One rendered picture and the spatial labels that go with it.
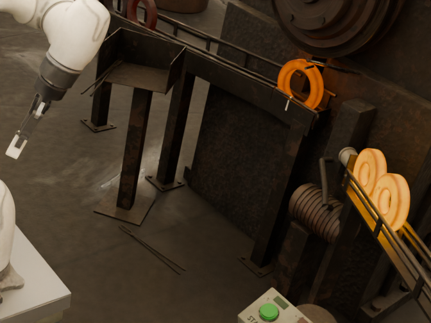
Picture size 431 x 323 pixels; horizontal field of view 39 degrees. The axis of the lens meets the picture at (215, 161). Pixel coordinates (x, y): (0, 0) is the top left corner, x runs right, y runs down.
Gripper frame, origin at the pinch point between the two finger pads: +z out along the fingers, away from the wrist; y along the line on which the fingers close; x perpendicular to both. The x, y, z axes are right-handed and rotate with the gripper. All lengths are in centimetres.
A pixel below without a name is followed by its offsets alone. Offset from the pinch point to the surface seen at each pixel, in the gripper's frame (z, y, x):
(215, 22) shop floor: 7, 325, -117
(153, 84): -9, 66, -38
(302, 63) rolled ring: -47, 48, -72
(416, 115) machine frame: -57, 19, -100
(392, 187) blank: -42, -13, -86
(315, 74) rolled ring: -47, 43, -76
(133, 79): -6, 70, -31
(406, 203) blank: -42, -18, -88
